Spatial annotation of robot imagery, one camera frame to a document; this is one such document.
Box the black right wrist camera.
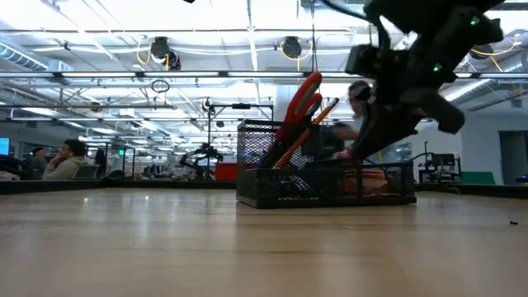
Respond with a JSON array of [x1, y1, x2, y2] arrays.
[[343, 42, 379, 80]]

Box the red box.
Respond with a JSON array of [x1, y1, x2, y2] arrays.
[[214, 161, 239, 182]]

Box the red-handled scissors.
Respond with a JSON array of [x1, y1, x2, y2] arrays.
[[274, 71, 324, 144]]

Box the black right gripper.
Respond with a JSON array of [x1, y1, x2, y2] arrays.
[[354, 7, 505, 163]]

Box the orange pencil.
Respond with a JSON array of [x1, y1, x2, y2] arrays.
[[272, 97, 341, 170]]

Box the green panel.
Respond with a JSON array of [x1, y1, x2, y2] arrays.
[[460, 171, 497, 186]]

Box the black ceiling cable reel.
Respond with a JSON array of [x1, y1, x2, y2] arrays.
[[468, 32, 521, 63], [148, 35, 183, 72], [281, 35, 304, 59]]

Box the black background gantry frame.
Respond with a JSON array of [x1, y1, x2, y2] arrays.
[[207, 102, 276, 181]]

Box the person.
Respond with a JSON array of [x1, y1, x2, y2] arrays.
[[30, 146, 49, 181], [42, 138, 99, 181], [96, 148, 110, 177], [332, 79, 375, 162]]

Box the black hanging cables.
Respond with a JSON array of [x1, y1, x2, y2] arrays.
[[308, 0, 321, 120]]

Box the black mesh desk organizer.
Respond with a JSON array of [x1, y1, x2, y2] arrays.
[[235, 118, 417, 210]]

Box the black pen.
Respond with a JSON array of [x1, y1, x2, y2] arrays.
[[259, 107, 323, 169]]

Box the black equipment rack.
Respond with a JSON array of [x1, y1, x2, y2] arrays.
[[412, 140, 464, 186]]

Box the pink sticky note pad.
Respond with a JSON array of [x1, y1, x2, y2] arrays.
[[343, 168, 389, 196]]

